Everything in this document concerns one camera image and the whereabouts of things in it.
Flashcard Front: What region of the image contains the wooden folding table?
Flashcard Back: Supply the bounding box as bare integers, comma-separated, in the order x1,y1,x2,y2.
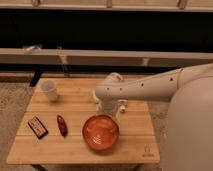
7,78,160,164

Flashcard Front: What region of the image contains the small dark snack box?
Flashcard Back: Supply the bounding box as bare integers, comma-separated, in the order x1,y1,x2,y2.
28,116,48,139

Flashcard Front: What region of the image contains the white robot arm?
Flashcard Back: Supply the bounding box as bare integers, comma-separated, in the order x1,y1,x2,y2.
95,63,213,171

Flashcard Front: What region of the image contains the orange ceramic bowl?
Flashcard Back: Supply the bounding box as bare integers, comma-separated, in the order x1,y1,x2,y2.
82,115,119,150

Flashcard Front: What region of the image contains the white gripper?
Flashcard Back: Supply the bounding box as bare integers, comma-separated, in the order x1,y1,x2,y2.
98,100,128,117

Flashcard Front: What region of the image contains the dark red chili pepper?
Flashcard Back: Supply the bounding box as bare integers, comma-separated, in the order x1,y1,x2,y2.
57,115,68,136

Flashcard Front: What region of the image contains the white metal rail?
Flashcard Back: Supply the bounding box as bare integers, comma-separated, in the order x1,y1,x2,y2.
0,47,213,67

